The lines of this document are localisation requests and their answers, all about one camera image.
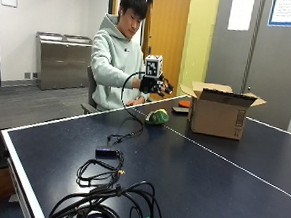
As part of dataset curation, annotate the white marker cube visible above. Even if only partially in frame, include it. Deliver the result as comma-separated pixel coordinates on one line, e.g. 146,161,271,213
143,54,164,80

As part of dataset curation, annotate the orange flat object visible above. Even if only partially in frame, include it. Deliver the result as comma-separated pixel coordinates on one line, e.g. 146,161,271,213
178,99,192,109

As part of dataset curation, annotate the black phone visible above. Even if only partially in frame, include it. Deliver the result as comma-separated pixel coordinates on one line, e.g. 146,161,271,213
170,105,191,114

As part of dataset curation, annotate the green and yellow soft toy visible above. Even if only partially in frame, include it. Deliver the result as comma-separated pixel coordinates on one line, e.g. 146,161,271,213
144,107,171,128

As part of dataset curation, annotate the wooden door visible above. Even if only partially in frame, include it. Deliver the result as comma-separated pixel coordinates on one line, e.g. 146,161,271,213
144,0,192,104

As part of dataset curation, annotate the the person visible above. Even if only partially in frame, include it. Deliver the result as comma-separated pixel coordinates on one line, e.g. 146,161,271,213
86,0,156,115

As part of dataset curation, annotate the open cardboard box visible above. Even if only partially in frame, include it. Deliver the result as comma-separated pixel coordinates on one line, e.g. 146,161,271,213
177,79,268,143

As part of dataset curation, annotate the grey office chair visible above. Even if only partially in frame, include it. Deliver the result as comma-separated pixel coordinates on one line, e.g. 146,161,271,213
79,65,102,116

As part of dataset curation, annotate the small black adapter box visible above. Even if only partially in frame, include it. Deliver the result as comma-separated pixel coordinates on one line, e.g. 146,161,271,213
94,147,119,159

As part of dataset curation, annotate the stainless steel bin cabinet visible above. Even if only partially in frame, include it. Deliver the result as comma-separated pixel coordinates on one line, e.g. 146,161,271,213
32,31,94,94

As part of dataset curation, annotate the white paper sheet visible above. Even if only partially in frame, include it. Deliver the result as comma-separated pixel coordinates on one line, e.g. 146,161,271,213
226,0,257,33

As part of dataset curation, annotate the blue framed poster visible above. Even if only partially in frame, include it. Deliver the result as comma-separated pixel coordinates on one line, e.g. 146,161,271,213
267,0,291,28

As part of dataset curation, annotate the black glove cable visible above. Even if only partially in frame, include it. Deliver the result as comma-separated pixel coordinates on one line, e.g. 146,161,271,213
106,69,149,148

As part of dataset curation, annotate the coiled black cable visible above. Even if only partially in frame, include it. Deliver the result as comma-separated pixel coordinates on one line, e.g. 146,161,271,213
75,147,128,191

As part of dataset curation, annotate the bundle of black cables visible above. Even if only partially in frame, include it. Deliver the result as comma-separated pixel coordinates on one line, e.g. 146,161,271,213
44,173,168,218

